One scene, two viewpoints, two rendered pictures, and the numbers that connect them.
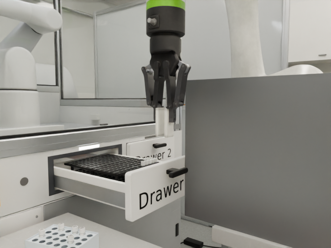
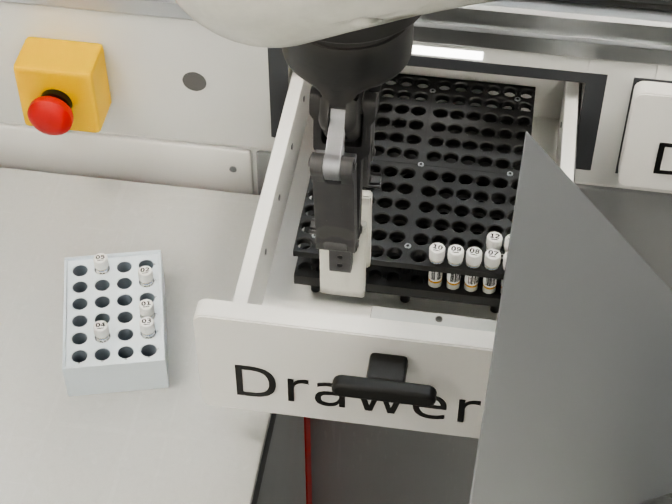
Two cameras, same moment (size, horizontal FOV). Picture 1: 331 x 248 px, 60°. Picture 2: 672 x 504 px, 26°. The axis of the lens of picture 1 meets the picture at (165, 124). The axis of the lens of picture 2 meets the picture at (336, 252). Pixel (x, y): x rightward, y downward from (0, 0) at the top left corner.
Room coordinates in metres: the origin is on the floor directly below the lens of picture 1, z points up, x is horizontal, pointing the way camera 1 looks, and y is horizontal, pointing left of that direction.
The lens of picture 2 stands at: (0.39, -0.58, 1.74)
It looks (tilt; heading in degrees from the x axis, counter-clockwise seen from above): 48 degrees down; 63
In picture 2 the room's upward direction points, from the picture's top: straight up
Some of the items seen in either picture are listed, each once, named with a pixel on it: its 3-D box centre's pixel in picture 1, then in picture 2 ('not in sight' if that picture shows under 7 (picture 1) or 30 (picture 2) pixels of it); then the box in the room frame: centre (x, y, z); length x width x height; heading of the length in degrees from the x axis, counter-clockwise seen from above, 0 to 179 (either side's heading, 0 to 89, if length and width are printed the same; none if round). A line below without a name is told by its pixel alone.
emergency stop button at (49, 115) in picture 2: not in sight; (52, 111); (0.61, 0.39, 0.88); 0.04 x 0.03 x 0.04; 144
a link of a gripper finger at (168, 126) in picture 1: (169, 122); (342, 257); (0.69, -0.01, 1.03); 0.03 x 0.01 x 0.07; 144
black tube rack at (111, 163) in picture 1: (112, 172); (419, 191); (0.85, 0.16, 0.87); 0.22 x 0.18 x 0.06; 54
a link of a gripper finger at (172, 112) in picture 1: (175, 111); (339, 251); (0.68, -0.02, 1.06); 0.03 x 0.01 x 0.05; 54
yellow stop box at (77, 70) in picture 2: not in sight; (62, 87); (0.62, 0.42, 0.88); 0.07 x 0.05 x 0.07; 144
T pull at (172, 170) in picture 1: (174, 171); (386, 377); (0.72, -0.02, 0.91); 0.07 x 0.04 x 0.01; 144
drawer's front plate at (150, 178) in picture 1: (166, 182); (389, 375); (0.73, 0.00, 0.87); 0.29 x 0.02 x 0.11; 144
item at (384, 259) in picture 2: (137, 168); (406, 257); (0.79, 0.08, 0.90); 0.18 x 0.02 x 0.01; 144
